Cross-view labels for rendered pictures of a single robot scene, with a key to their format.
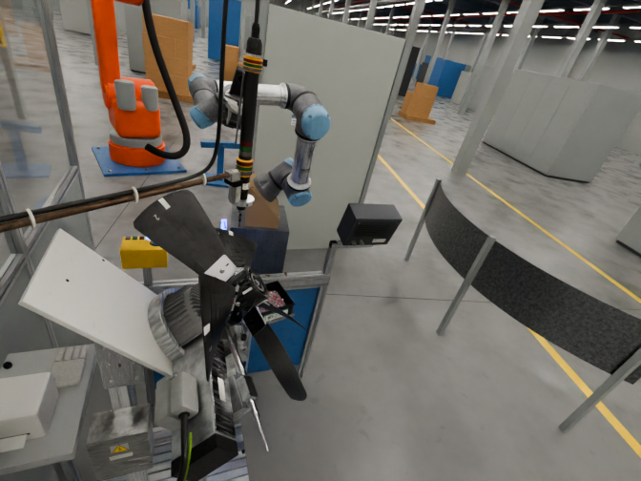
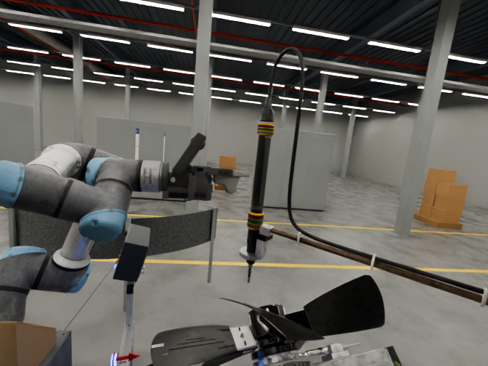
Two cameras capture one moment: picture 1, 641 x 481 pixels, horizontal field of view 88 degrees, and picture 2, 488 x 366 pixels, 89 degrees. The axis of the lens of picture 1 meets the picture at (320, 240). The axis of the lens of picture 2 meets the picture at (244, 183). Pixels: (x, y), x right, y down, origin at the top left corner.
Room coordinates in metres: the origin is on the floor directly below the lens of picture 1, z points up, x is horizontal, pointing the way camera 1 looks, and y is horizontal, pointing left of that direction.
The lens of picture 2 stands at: (0.79, 0.91, 1.76)
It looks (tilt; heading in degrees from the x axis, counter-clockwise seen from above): 9 degrees down; 277
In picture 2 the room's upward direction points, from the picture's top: 6 degrees clockwise
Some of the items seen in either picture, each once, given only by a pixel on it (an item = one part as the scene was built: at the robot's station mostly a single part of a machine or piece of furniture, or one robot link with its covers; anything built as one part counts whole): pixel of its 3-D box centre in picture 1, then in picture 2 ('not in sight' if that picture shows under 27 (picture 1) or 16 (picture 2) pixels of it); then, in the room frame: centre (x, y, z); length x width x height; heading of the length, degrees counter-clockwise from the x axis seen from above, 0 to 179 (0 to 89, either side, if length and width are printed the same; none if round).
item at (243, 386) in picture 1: (247, 387); (332, 348); (0.52, 0.10, 1.08); 0.07 x 0.04 x 0.06; 37
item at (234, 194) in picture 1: (239, 186); (255, 240); (0.83, 0.25, 1.50); 0.09 x 0.07 x 0.10; 152
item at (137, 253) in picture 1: (145, 253); not in sight; (1.03, 0.67, 1.02); 0.16 x 0.10 x 0.11; 117
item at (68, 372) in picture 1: (69, 365); not in sight; (0.59, 0.68, 0.87); 0.15 x 0.09 x 0.02; 27
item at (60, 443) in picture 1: (38, 401); not in sight; (0.49, 0.68, 0.84); 0.36 x 0.24 x 0.03; 27
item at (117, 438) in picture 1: (123, 442); not in sight; (0.48, 0.44, 0.73); 0.15 x 0.09 x 0.22; 117
